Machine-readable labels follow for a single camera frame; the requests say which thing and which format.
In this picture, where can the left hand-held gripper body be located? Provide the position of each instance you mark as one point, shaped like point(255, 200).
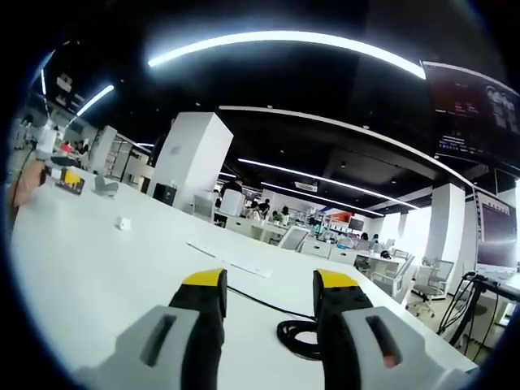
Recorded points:
point(46, 140)

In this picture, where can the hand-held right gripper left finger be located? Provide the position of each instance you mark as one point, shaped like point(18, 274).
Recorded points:
point(178, 337)

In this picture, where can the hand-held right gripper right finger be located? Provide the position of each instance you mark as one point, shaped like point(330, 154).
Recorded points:
point(365, 341)

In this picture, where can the white charger adapter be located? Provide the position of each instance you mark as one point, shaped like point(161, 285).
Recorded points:
point(124, 223)

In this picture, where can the white desk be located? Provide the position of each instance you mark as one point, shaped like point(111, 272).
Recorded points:
point(122, 276)

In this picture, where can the person's left hand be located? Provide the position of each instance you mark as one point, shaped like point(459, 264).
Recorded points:
point(28, 185)

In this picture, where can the grey stand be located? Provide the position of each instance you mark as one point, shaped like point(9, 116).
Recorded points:
point(105, 187)

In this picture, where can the short ceiling light strip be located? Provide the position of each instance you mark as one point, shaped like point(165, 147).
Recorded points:
point(95, 99)

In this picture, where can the grey mesh office chair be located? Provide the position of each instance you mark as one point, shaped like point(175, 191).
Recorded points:
point(432, 280)

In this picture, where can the white paper strip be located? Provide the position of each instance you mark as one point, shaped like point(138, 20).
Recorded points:
point(227, 260)

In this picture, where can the black box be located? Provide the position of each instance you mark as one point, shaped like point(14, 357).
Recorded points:
point(164, 193)

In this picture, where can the white square pillar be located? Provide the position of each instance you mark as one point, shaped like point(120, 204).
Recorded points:
point(191, 162)

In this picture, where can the white office chair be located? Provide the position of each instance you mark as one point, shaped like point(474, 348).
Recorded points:
point(294, 237)

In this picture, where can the white slim pillar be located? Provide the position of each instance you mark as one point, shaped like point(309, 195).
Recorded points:
point(447, 227)

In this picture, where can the desktop monitor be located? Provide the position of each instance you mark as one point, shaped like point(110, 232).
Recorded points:
point(497, 231)

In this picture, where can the long ceiling light strip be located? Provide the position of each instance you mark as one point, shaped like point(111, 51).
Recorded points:
point(284, 38)

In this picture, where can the large wall screen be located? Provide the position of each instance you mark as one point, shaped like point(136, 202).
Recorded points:
point(475, 113)

